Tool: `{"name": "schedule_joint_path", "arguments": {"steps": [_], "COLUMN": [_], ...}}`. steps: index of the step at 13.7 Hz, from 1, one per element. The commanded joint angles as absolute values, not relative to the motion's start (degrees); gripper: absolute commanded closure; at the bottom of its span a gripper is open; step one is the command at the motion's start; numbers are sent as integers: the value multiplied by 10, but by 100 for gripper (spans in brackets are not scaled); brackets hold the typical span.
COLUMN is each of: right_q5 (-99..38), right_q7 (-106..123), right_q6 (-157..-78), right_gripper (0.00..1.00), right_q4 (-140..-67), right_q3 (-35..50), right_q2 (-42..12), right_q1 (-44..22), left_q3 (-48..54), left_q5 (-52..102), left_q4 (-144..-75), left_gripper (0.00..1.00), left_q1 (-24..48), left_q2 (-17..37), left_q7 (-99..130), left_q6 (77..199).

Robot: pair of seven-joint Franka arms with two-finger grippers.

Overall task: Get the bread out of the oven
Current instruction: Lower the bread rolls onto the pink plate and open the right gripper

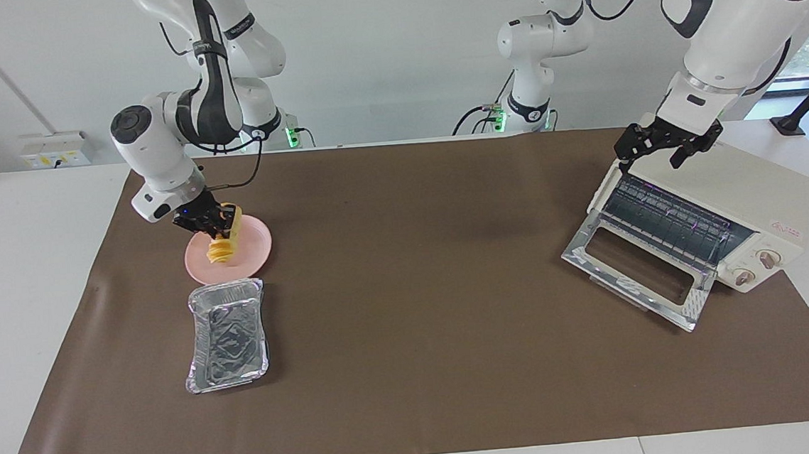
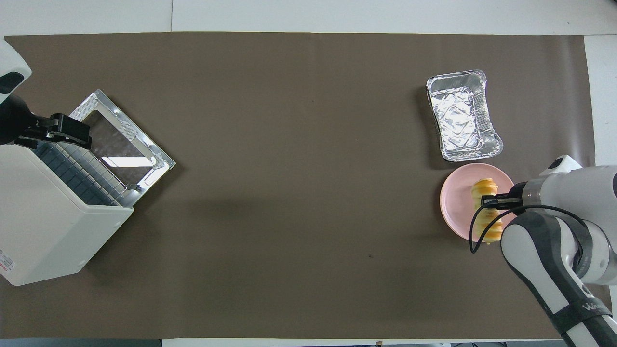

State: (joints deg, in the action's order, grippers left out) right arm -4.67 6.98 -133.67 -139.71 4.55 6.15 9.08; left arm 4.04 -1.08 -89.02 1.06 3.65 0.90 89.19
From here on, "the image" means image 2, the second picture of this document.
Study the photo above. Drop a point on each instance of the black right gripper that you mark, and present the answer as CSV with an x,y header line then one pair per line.
x,y
515,198

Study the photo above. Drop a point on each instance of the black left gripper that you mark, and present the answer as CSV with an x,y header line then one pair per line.
x,y
14,120

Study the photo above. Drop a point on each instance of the sliced yellow bread loaf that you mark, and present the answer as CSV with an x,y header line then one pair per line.
x,y
487,224

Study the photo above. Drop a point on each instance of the aluminium foil tray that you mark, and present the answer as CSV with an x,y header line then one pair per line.
x,y
460,120

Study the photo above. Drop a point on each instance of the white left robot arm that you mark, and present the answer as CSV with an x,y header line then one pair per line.
x,y
12,60

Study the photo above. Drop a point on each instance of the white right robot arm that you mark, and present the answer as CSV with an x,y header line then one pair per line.
x,y
544,260

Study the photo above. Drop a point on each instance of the cream toaster oven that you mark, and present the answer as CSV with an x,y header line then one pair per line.
x,y
43,226

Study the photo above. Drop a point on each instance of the pink round plate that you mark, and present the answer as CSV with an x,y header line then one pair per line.
x,y
455,202

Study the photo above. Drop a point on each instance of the brown table mat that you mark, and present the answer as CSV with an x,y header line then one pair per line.
x,y
308,193

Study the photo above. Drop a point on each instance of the glass oven door metal frame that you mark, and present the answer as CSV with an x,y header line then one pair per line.
x,y
115,140

